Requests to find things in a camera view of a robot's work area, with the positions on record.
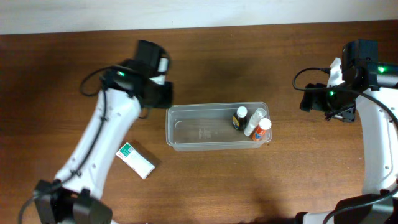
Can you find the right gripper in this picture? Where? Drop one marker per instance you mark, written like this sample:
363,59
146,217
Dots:
314,100

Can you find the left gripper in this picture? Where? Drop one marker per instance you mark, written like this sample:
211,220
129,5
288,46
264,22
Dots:
167,101

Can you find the white green medicine box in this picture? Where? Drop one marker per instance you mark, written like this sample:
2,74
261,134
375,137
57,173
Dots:
135,160

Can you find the white clear cap spray bottle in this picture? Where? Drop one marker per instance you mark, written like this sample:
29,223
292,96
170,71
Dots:
254,121

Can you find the orange white cap bottle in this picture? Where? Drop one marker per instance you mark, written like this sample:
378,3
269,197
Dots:
264,125

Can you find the dark brown white cap bottle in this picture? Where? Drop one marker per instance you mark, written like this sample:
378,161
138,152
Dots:
239,119

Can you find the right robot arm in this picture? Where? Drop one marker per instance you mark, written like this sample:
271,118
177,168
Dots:
359,85

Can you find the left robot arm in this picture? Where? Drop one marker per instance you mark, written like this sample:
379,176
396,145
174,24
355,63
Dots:
123,91

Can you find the clear plastic container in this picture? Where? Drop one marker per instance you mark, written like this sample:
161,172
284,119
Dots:
207,127

